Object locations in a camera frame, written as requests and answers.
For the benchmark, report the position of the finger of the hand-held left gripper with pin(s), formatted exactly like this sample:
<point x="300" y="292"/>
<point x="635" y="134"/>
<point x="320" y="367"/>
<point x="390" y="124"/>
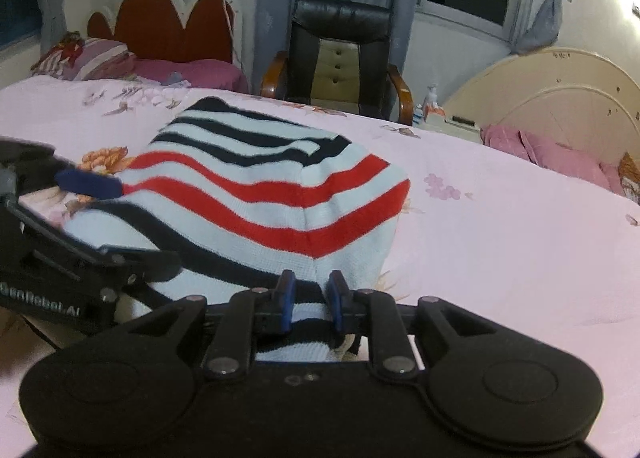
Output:
<point x="90" y="184"/>
<point x="130" y="265"/>

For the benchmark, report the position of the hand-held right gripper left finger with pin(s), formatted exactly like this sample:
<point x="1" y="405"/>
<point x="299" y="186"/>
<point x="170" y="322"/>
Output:
<point x="286" y="303"/>

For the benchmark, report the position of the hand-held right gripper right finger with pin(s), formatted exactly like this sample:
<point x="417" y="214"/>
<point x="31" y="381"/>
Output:
<point x="336" y="303"/>

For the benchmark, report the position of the striped knit sweater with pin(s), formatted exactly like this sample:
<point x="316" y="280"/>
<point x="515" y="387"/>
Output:
<point x="260" y="198"/>

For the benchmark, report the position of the striped purple pillow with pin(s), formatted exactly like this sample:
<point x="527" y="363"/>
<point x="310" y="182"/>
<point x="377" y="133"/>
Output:
<point x="82" y="58"/>

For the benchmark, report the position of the magenta pillow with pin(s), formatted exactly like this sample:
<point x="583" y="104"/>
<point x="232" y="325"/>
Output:
<point x="195" y="73"/>

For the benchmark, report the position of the pink floral bedsheet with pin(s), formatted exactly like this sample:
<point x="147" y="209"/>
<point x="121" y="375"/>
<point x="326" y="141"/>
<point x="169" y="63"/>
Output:
<point x="500" y="248"/>

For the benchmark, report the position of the red scalloped headboard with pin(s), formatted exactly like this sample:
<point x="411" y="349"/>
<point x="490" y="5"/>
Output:
<point x="165" y="23"/>

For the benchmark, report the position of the small white bedside box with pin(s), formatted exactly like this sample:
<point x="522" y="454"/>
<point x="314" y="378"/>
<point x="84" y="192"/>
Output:
<point x="457" y="122"/>

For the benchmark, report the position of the bottle on nightstand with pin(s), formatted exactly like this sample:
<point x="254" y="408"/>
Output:
<point x="431" y="97"/>

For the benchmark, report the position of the pink checked pillow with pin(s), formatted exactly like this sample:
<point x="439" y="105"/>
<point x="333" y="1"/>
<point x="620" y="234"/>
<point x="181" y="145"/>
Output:
<point x="502" y="141"/>
<point x="560" y="156"/>

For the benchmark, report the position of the black leather office chair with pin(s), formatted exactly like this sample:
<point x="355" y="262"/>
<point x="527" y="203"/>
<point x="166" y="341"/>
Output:
<point x="340" y="58"/>

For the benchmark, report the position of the cream round headboard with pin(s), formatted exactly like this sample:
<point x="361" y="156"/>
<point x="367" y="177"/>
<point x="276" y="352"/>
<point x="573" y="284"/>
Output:
<point x="565" y="98"/>

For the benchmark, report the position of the orange cartoon cushion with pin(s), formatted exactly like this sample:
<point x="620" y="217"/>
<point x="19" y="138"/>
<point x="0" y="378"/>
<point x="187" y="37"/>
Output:
<point x="631" y="178"/>

